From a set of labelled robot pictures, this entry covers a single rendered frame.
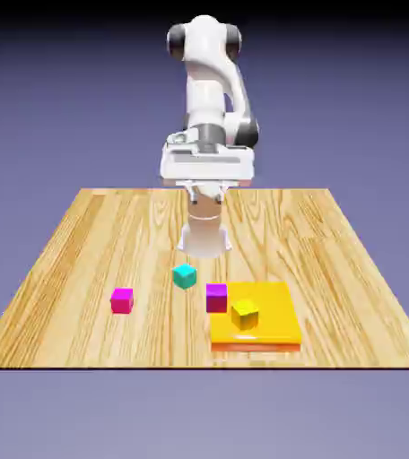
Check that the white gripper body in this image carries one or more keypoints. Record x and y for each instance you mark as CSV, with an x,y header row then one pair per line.
x,y
208,168

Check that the small yellow cube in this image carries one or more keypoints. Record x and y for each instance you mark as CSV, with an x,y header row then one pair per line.
x,y
244,315

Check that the large yellow box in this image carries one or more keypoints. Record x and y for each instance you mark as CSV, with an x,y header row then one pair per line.
x,y
276,315

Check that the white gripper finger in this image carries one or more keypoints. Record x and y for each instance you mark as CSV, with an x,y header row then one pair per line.
x,y
193,196
220,195

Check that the small teal cube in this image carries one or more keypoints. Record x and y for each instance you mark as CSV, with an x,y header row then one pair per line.
x,y
184,277

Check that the small purple cube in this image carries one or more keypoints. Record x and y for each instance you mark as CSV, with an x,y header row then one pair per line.
x,y
216,299

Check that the small pink cube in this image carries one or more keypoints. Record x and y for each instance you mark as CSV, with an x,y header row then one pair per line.
x,y
122,302

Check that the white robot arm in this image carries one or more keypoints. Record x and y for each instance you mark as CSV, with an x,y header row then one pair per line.
x,y
204,71

